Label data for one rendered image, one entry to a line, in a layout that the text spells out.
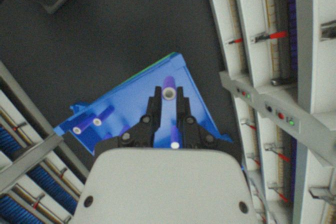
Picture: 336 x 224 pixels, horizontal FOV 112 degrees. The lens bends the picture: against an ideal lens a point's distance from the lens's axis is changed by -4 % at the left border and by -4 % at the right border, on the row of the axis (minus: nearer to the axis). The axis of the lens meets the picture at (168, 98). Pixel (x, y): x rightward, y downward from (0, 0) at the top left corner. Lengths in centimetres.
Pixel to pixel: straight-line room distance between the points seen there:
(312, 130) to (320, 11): 23
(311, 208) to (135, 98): 63
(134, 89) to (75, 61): 70
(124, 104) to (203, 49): 58
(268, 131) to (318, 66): 36
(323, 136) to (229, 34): 47
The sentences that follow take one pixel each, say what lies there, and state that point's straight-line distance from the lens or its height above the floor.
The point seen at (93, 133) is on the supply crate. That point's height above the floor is 49.
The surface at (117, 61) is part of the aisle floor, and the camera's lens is 83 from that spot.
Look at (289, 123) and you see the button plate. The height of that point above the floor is 49.
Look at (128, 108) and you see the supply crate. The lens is 32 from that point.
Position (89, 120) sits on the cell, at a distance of 35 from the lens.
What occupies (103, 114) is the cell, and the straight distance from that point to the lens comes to 30.
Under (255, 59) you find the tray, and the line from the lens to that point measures 49.
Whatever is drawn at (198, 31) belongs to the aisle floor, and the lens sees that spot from 78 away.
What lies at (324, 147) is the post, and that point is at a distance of 41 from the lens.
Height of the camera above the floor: 76
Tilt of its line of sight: 69 degrees down
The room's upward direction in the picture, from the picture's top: 176 degrees counter-clockwise
